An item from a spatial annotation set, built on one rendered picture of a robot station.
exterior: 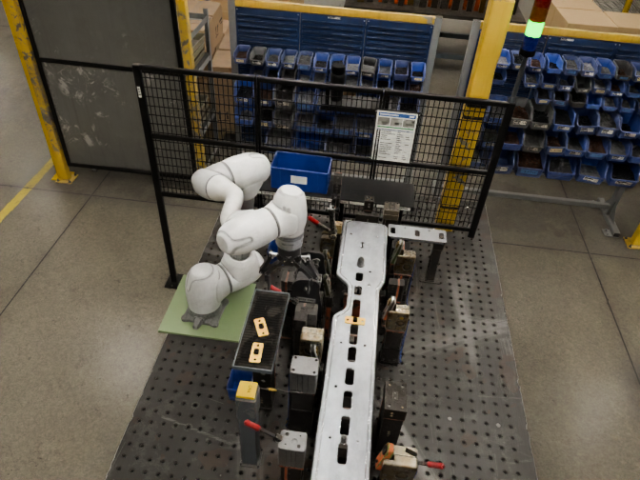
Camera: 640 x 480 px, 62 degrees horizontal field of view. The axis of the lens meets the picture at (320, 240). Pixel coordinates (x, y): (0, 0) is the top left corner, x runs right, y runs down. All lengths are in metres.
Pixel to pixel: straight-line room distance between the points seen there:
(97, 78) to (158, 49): 0.57
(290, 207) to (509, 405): 1.40
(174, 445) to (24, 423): 1.29
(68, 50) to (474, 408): 3.53
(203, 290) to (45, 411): 1.31
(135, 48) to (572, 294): 3.52
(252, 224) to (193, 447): 1.05
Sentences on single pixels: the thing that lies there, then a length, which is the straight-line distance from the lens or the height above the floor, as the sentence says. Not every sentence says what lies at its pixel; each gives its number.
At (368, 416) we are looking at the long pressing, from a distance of 1.98.
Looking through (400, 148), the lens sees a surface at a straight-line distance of 2.88.
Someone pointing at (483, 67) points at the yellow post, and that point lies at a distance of 2.76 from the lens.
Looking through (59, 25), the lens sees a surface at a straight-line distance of 4.35.
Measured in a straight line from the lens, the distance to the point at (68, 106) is 4.63.
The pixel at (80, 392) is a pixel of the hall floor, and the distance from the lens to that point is 3.41.
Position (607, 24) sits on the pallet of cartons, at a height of 1.35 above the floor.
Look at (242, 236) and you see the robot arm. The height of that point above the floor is 1.70.
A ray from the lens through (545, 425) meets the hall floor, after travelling 3.43.
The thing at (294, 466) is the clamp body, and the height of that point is 0.95.
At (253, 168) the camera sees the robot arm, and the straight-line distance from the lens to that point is 2.13.
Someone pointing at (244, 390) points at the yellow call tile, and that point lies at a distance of 1.83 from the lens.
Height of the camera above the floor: 2.68
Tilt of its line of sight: 41 degrees down
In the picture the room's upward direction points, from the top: 4 degrees clockwise
